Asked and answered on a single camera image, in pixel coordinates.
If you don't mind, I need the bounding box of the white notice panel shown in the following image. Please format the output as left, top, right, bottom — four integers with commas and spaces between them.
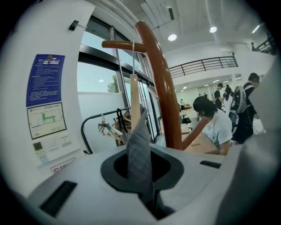
32, 131, 82, 164

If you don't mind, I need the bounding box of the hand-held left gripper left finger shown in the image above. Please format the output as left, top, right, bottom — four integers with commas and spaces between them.
26, 146, 159, 222

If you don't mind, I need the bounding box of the wooden clothes hanger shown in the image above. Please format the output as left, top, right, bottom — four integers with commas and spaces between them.
129, 40, 141, 135

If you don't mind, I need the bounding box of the black office chair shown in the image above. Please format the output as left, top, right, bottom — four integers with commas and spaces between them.
180, 113, 193, 131

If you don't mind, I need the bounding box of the bundle of wooden hangers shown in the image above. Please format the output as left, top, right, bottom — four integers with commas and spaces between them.
97, 113, 132, 145

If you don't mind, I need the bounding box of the cardboard box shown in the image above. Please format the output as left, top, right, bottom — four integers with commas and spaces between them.
184, 132, 219, 155

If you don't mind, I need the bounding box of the brown wooden coat rack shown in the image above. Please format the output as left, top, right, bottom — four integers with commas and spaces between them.
101, 21, 209, 151

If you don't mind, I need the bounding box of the black wall-mounted device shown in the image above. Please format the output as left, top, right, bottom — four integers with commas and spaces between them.
68, 20, 80, 31

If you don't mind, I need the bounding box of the black window frame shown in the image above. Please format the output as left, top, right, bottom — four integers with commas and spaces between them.
78, 15, 163, 143

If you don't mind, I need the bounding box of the blue wall poster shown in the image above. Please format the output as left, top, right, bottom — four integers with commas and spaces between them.
25, 54, 66, 108

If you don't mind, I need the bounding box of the white partition panel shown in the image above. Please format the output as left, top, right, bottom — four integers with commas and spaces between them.
77, 91, 130, 154

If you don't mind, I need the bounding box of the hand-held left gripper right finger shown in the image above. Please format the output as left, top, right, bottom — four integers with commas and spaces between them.
150, 144, 242, 221

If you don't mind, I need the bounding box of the black garment rail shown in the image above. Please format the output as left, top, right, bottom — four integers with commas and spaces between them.
80, 107, 132, 155

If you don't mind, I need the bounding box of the grey clothing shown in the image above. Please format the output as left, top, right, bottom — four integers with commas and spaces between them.
126, 105, 176, 220

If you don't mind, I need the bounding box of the grey backpack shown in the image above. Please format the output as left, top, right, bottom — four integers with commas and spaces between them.
232, 86, 249, 114

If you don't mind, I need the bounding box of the black balcony railing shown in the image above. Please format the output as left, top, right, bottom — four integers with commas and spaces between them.
169, 55, 239, 79

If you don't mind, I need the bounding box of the no-smoking sign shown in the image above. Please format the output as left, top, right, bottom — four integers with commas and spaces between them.
50, 157, 76, 174

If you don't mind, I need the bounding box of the framed floor plan sign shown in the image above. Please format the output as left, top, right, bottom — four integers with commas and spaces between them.
26, 102, 67, 140

